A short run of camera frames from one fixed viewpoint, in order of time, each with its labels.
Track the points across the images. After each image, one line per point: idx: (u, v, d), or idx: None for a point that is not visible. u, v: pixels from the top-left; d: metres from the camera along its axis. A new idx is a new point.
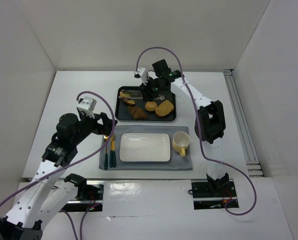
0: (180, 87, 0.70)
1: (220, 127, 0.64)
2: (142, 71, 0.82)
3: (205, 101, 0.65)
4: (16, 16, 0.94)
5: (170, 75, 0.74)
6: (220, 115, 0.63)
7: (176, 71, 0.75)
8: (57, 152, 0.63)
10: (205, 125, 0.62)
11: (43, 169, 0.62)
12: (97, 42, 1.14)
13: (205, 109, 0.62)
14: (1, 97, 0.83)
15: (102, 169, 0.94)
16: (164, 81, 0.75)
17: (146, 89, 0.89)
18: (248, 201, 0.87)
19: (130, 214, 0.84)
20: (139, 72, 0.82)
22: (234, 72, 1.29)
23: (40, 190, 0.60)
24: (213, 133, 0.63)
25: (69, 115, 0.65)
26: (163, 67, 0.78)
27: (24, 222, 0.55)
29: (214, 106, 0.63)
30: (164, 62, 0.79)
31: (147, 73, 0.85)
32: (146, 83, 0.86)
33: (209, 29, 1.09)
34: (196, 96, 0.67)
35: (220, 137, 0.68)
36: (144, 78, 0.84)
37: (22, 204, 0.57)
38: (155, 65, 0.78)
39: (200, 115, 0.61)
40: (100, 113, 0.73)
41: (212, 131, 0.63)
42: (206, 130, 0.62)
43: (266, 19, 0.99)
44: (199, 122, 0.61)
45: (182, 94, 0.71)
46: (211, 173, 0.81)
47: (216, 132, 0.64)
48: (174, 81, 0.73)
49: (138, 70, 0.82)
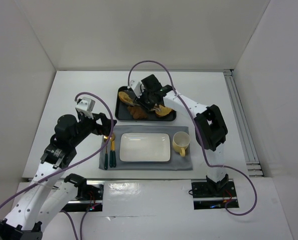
0: (173, 99, 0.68)
1: (221, 131, 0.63)
2: (135, 85, 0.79)
3: (201, 107, 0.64)
4: (15, 16, 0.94)
5: (162, 90, 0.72)
6: (220, 120, 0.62)
7: (167, 86, 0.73)
8: (55, 153, 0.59)
10: (206, 131, 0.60)
11: (41, 171, 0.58)
12: (96, 43, 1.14)
13: (202, 115, 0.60)
14: (3, 99, 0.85)
15: (102, 169, 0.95)
16: (156, 98, 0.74)
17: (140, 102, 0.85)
18: (248, 202, 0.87)
19: (130, 214, 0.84)
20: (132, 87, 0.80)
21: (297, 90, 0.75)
22: (234, 72, 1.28)
23: (40, 192, 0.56)
24: (216, 140, 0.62)
25: (68, 116, 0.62)
26: (153, 83, 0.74)
27: (23, 225, 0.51)
29: (210, 111, 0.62)
30: (153, 77, 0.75)
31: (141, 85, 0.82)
32: (140, 96, 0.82)
33: (209, 29, 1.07)
34: (191, 105, 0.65)
35: (222, 143, 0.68)
36: (137, 91, 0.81)
37: (21, 206, 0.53)
38: (144, 81, 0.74)
39: (198, 122, 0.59)
40: (100, 114, 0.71)
41: (215, 138, 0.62)
42: (208, 137, 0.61)
43: (267, 16, 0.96)
44: (198, 129, 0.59)
45: (176, 106, 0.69)
46: (212, 174, 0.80)
47: (219, 138, 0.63)
48: (166, 95, 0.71)
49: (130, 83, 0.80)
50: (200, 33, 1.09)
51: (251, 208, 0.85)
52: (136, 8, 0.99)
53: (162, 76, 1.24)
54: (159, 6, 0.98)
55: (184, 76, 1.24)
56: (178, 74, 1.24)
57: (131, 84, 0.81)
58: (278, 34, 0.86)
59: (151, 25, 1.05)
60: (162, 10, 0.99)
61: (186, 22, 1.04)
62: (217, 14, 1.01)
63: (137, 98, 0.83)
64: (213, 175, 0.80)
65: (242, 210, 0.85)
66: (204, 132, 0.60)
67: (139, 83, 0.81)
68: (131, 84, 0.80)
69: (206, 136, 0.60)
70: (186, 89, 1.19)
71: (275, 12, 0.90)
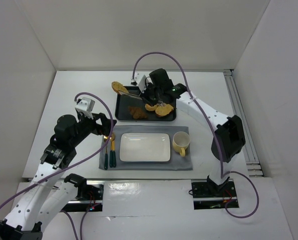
0: (188, 104, 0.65)
1: (239, 143, 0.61)
2: (139, 79, 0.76)
3: (221, 116, 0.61)
4: (15, 15, 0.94)
5: (174, 90, 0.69)
6: (239, 131, 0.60)
7: (180, 86, 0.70)
8: (55, 154, 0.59)
10: (226, 144, 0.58)
11: (41, 172, 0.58)
12: (96, 43, 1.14)
13: (224, 127, 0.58)
14: (3, 99, 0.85)
15: (102, 169, 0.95)
16: (168, 98, 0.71)
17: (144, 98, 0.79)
18: (248, 204, 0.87)
19: (130, 214, 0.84)
20: (136, 80, 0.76)
21: (297, 90, 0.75)
22: (234, 72, 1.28)
23: (39, 192, 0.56)
24: (234, 152, 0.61)
25: (68, 116, 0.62)
26: (164, 78, 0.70)
27: (23, 225, 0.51)
29: (232, 122, 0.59)
30: (164, 72, 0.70)
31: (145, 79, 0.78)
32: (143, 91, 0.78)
33: (209, 29, 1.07)
34: (210, 113, 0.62)
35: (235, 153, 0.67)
36: (141, 85, 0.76)
37: (21, 206, 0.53)
38: (155, 76, 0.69)
39: (219, 136, 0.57)
40: (100, 114, 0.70)
41: (233, 150, 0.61)
42: (227, 149, 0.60)
43: (267, 16, 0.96)
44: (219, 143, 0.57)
45: (191, 110, 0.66)
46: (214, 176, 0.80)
47: (236, 149, 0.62)
48: (180, 97, 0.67)
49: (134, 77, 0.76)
50: (200, 33, 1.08)
51: (250, 214, 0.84)
52: (136, 8, 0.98)
53: None
54: (159, 6, 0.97)
55: (183, 76, 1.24)
56: (177, 75, 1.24)
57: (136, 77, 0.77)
58: (278, 35, 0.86)
59: (151, 25, 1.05)
60: (162, 10, 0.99)
61: (186, 22, 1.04)
62: (217, 14, 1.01)
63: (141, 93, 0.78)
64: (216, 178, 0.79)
65: (241, 213, 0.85)
66: (224, 146, 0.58)
67: (143, 77, 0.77)
68: (136, 77, 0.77)
69: (225, 149, 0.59)
70: None
71: (275, 12, 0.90)
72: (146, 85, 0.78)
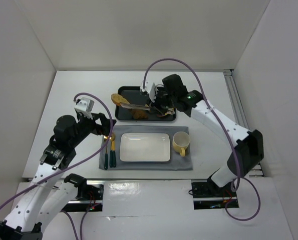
0: (205, 114, 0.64)
1: (258, 158, 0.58)
2: (150, 87, 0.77)
3: (240, 131, 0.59)
4: (15, 15, 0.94)
5: (190, 98, 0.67)
6: (259, 147, 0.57)
7: (195, 93, 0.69)
8: (55, 154, 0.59)
10: (245, 161, 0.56)
11: (41, 172, 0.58)
12: (96, 43, 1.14)
13: (244, 144, 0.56)
14: (3, 100, 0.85)
15: (102, 169, 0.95)
16: (182, 105, 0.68)
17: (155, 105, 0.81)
18: (250, 206, 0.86)
19: (130, 214, 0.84)
20: (147, 89, 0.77)
21: (297, 90, 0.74)
22: (234, 72, 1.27)
23: (39, 193, 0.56)
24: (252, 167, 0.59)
25: (67, 116, 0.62)
26: (178, 86, 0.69)
27: (23, 226, 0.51)
29: (252, 137, 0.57)
30: (178, 79, 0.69)
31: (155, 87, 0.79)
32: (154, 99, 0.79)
33: (209, 29, 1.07)
34: (229, 126, 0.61)
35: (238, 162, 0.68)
36: (152, 94, 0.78)
37: (20, 207, 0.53)
38: (169, 83, 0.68)
39: (238, 152, 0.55)
40: (99, 114, 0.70)
41: (251, 166, 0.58)
42: (245, 166, 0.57)
43: (268, 16, 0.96)
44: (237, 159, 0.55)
45: (207, 121, 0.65)
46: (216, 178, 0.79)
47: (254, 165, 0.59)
48: (196, 106, 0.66)
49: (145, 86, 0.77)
50: (200, 33, 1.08)
51: (251, 217, 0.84)
52: (135, 7, 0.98)
53: (162, 76, 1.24)
54: (159, 5, 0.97)
55: (183, 76, 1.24)
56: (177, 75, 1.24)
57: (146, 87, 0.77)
58: (278, 35, 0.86)
59: (151, 25, 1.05)
60: (162, 9, 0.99)
61: (186, 22, 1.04)
62: (217, 13, 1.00)
63: (152, 101, 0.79)
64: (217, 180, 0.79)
65: (242, 215, 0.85)
66: (243, 162, 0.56)
67: (153, 86, 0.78)
68: (146, 86, 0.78)
69: (244, 165, 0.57)
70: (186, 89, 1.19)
71: (275, 12, 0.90)
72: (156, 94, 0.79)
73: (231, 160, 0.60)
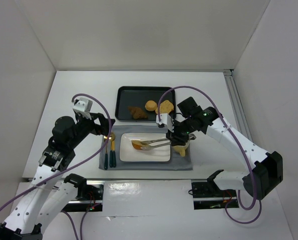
0: (222, 133, 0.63)
1: (277, 182, 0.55)
2: (167, 118, 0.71)
3: (258, 152, 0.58)
4: (14, 14, 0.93)
5: (205, 114, 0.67)
6: (278, 170, 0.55)
7: (211, 110, 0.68)
8: (54, 156, 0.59)
10: (263, 183, 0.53)
11: (40, 174, 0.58)
12: (95, 43, 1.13)
13: (262, 165, 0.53)
14: (3, 100, 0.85)
15: (102, 168, 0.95)
16: (197, 122, 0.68)
17: (175, 135, 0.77)
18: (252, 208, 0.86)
19: (130, 214, 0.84)
20: (164, 121, 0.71)
21: None
22: (234, 72, 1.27)
23: (38, 195, 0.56)
24: (269, 190, 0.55)
25: (66, 118, 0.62)
26: (192, 105, 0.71)
27: (22, 228, 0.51)
29: (272, 159, 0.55)
30: (192, 100, 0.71)
31: (170, 117, 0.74)
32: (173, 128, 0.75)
33: (209, 28, 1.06)
34: (247, 147, 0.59)
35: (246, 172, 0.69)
36: (170, 125, 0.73)
37: (19, 209, 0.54)
38: (183, 104, 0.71)
39: (255, 174, 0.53)
40: (98, 114, 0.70)
41: (268, 189, 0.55)
42: (263, 189, 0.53)
43: (268, 16, 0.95)
44: (255, 182, 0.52)
45: (224, 140, 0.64)
46: (218, 183, 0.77)
47: (272, 187, 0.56)
48: (212, 124, 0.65)
49: (161, 119, 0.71)
50: (200, 33, 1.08)
51: (255, 218, 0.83)
52: (135, 7, 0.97)
53: (162, 77, 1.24)
54: (158, 5, 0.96)
55: (183, 77, 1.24)
56: (176, 75, 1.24)
57: (162, 120, 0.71)
58: (278, 35, 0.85)
59: (150, 24, 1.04)
60: (162, 9, 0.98)
61: (186, 22, 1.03)
62: (217, 13, 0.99)
63: (171, 130, 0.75)
64: (219, 182, 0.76)
65: (242, 215, 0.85)
66: (261, 186, 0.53)
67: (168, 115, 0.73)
68: (162, 119, 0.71)
69: (262, 189, 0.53)
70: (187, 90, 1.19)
71: (275, 12, 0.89)
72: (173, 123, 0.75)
73: (248, 183, 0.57)
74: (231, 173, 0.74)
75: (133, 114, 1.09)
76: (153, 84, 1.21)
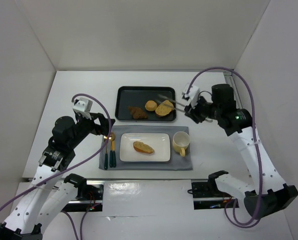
0: (247, 145, 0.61)
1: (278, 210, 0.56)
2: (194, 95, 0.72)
3: (276, 180, 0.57)
4: (15, 15, 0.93)
5: (237, 118, 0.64)
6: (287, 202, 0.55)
7: (245, 115, 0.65)
8: (54, 156, 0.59)
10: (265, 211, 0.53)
11: (40, 174, 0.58)
12: (95, 43, 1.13)
13: (273, 195, 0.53)
14: (4, 100, 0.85)
15: (102, 168, 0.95)
16: (225, 121, 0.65)
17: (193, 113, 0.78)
18: None
19: (130, 214, 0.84)
20: (190, 96, 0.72)
21: (297, 90, 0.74)
22: (234, 72, 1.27)
23: (38, 195, 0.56)
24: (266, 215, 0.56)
25: (66, 118, 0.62)
26: (230, 97, 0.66)
27: (22, 228, 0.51)
29: (286, 192, 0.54)
30: (230, 91, 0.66)
31: (198, 94, 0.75)
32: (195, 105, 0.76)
33: (210, 29, 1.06)
34: (267, 170, 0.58)
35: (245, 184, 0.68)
36: (193, 101, 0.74)
37: (20, 209, 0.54)
38: (219, 93, 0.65)
39: (264, 199, 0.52)
40: (98, 114, 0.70)
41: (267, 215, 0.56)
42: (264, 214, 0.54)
43: (268, 16, 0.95)
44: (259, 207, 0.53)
45: (245, 152, 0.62)
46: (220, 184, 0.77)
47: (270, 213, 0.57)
48: (241, 131, 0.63)
49: (189, 93, 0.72)
50: (200, 33, 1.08)
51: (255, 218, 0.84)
52: (135, 7, 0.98)
53: (162, 77, 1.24)
54: (158, 5, 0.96)
55: (183, 77, 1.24)
56: (176, 75, 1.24)
57: (189, 93, 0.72)
58: (278, 35, 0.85)
59: (150, 24, 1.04)
60: (162, 9, 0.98)
61: (186, 22, 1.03)
62: (217, 13, 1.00)
63: (192, 107, 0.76)
64: (219, 182, 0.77)
65: (242, 215, 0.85)
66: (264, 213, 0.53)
67: (197, 91, 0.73)
68: (190, 94, 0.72)
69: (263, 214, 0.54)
70: None
71: (275, 12, 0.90)
72: (197, 100, 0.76)
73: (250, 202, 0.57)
74: (235, 181, 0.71)
75: (133, 114, 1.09)
76: (152, 84, 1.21)
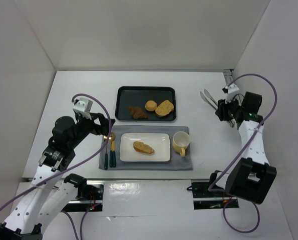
0: (247, 130, 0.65)
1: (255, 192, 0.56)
2: (232, 91, 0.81)
3: (259, 157, 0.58)
4: (15, 14, 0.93)
5: (250, 115, 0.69)
6: (264, 182, 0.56)
7: (259, 117, 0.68)
8: (54, 156, 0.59)
10: (241, 178, 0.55)
11: (40, 174, 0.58)
12: (95, 43, 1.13)
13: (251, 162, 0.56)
14: (4, 100, 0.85)
15: (102, 169, 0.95)
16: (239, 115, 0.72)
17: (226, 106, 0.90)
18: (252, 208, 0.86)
19: (130, 214, 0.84)
20: (229, 90, 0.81)
21: (297, 90, 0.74)
22: (234, 72, 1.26)
23: (38, 195, 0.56)
24: (241, 193, 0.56)
25: (66, 118, 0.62)
26: (251, 103, 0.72)
27: (22, 228, 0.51)
29: (264, 167, 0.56)
30: (258, 99, 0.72)
31: (236, 94, 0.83)
32: (229, 101, 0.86)
33: (210, 29, 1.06)
34: (254, 148, 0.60)
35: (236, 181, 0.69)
36: (229, 96, 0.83)
37: (19, 209, 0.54)
38: (247, 95, 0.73)
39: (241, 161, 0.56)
40: (98, 114, 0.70)
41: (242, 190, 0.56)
42: (239, 182, 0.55)
43: (268, 16, 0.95)
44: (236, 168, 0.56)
45: (244, 137, 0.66)
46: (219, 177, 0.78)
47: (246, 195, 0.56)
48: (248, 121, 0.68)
49: (230, 86, 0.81)
50: (200, 33, 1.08)
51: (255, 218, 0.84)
52: (135, 7, 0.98)
53: (162, 77, 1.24)
54: (158, 5, 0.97)
55: (182, 77, 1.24)
56: (176, 75, 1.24)
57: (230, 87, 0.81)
58: (278, 36, 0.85)
59: (150, 24, 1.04)
60: (162, 9, 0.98)
61: (186, 22, 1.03)
62: (217, 13, 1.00)
63: (227, 102, 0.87)
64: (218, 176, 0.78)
65: (241, 215, 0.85)
66: (239, 177, 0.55)
67: (236, 91, 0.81)
68: (230, 88, 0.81)
69: (238, 180, 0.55)
70: (187, 91, 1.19)
71: (274, 12, 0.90)
72: (232, 98, 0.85)
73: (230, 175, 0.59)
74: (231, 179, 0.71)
75: (133, 114, 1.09)
76: (152, 83, 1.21)
